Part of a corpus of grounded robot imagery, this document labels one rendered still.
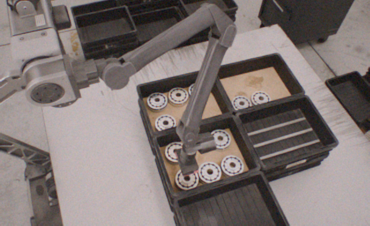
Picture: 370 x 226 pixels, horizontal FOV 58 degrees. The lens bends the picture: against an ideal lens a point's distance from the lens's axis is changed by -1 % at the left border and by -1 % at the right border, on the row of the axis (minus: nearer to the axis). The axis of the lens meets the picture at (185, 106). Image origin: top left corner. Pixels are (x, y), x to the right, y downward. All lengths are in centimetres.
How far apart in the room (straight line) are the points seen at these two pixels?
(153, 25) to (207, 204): 171
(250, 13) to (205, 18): 256
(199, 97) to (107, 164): 74
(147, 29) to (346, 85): 162
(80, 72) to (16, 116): 193
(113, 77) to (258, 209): 86
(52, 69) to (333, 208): 138
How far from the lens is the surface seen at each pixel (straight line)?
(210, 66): 112
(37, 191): 227
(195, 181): 149
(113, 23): 267
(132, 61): 103
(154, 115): 168
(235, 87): 182
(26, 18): 117
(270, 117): 175
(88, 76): 102
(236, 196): 152
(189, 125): 116
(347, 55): 353
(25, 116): 289
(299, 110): 183
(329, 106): 209
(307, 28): 315
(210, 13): 108
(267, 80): 190
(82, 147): 179
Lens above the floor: 223
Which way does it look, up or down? 55 degrees down
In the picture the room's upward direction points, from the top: 5 degrees clockwise
